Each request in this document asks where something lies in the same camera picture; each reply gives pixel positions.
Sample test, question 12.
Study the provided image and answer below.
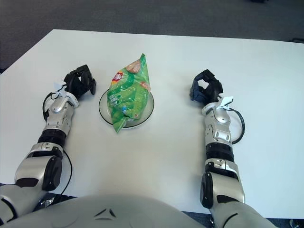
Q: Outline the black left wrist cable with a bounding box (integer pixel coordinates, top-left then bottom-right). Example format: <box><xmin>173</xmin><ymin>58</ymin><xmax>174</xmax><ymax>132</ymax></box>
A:
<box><xmin>42</xmin><ymin>91</ymin><xmax>60</xmax><ymax>119</ymax></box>

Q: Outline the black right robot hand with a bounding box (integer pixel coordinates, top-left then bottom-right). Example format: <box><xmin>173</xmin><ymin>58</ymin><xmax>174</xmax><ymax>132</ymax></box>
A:
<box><xmin>189</xmin><ymin>69</ymin><xmax>224</xmax><ymax>104</ymax></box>

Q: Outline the grey caster wheel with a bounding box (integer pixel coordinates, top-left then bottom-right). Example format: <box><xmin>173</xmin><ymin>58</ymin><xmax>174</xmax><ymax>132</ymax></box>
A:
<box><xmin>290</xmin><ymin>218</ymin><xmax>304</xmax><ymax>228</ymax></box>

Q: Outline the black left elbow cable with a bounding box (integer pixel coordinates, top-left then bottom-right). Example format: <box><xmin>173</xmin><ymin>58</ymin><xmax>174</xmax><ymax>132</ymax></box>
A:
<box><xmin>57</xmin><ymin>149</ymin><xmax>73</xmax><ymax>197</ymax></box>

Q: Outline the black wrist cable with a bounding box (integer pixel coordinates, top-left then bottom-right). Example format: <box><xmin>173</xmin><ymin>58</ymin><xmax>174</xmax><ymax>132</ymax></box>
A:
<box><xmin>42</xmin><ymin>91</ymin><xmax>60</xmax><ymax>119</ymax></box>
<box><xmin>229</xmin><ymin>108</ymin><xmax>245</xmax><ymax>145</ymax></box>

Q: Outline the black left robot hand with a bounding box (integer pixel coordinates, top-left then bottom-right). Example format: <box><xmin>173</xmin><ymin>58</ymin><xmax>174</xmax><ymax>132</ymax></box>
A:
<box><xmin>63</xmin><ymin>64</ymin><xmax>97</xmax><ymax>102</ymax></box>

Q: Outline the green snack bag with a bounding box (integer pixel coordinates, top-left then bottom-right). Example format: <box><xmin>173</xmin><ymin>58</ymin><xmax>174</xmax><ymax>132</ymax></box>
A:
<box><xmin>106</xmin><ymin>53</ymin><xmax>152</xmax><ymax>134</ymax></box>

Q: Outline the grey robot torso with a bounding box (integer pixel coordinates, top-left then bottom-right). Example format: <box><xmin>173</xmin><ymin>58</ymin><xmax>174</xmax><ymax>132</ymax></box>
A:
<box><xmin>0</xmin><ymin>193</ymin><xmax>212</xmax><ymax>228</ymax></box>

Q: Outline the white plate with black rim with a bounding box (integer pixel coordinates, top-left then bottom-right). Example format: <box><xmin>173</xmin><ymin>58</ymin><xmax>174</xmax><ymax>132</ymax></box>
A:
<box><xmin>98</xmin><ymin>89</ymin><xmax>155</xmax><ymax>129</ymax></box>

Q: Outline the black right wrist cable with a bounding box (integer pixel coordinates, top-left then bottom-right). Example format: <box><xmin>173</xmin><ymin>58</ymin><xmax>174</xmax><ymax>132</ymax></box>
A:
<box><xmin>229</xmin><ymin>108</ymin><xmax>245</xmax><ymax>145</ymax></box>

